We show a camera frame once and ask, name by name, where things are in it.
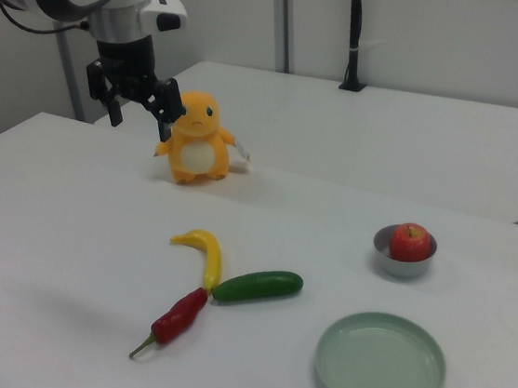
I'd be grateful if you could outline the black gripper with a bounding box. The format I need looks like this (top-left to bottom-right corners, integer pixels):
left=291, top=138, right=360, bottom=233
left=78, top=27, right=195, bottom=146

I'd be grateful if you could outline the yellow banana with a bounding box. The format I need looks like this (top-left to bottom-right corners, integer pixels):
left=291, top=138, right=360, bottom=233
left=165, top=225, right=228, bottom=293

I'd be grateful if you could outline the pale green plastic plate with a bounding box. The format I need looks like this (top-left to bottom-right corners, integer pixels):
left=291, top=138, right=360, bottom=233
left=311, top=305, right=453, bottom=388

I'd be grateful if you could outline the orange plush toy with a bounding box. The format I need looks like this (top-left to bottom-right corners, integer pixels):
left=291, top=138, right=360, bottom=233
left=150, top=87, right=252, bottom=193

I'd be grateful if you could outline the white paper toy tag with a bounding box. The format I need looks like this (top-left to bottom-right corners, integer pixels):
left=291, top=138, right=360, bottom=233
left=230, top=137, right=254, bottom=163

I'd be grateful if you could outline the red chili pepper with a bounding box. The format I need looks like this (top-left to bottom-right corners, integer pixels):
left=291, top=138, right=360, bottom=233
left=128, top=279, right=210, bottom=368

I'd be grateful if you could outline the green cucumber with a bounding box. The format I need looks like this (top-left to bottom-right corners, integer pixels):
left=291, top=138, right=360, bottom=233
left=211, top=262, right=306, bottom=313

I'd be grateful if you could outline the red apple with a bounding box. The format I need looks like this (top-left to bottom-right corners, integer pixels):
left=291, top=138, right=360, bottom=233
left=387, top=221, right=435, bottom=266

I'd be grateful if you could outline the grey metal bowl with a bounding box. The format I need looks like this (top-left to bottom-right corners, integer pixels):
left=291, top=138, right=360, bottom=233
left=368, top=221, right=441, bottom=284

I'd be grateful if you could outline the white frame post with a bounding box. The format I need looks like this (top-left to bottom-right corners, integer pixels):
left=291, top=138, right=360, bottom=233
left=262, top=0, right=303, bottom=75
left=44, top=30, right=97, bottom=123

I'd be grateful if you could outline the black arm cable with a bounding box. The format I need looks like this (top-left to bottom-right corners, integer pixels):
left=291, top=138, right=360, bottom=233
left=0, top=0, right=94, bottom=42

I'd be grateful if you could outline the black camera stand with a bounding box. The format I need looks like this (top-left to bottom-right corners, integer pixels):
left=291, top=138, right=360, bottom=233
left=338, top=0, right=378, bottom=94

